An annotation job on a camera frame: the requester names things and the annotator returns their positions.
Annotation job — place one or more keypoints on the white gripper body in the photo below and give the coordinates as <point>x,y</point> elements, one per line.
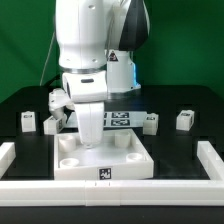
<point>90,116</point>

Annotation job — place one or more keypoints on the white square tabletop tray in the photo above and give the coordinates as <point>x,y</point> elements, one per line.
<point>120,156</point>

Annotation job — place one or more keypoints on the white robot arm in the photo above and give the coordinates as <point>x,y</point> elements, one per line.
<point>96,38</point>

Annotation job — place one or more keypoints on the white tag marker sheet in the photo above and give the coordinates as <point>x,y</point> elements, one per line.
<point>124,119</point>

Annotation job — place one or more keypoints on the white left fence rail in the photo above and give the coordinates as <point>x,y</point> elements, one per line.
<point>7,156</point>

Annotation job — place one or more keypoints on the white front fence rail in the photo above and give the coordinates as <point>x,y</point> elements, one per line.
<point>112,193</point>

